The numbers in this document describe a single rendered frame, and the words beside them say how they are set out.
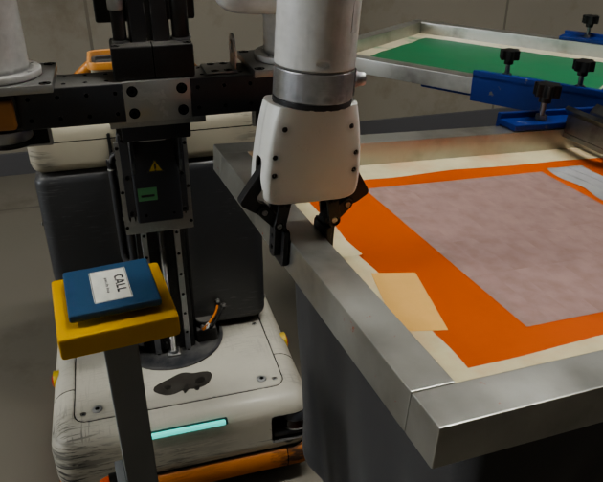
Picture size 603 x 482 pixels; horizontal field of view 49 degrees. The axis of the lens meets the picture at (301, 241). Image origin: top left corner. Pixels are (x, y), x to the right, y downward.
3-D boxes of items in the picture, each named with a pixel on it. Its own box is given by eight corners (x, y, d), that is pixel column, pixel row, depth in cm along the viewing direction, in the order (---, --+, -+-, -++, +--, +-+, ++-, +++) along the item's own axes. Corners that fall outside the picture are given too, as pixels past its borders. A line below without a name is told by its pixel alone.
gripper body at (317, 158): (346, 74, 66) (335, 178, 71) (248, 76, 62) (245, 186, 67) (380, 94, 60) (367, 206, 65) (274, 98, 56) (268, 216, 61)
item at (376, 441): (425, 712, 77) (470, 444, 57) (290, 445, 114) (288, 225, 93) (448, 701, 78) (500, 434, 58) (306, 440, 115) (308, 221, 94)
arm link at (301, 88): (347, 54, 65) (345, 83, 66) (262, 56, 62) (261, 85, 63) (383, 73, 59) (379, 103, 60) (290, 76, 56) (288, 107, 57)
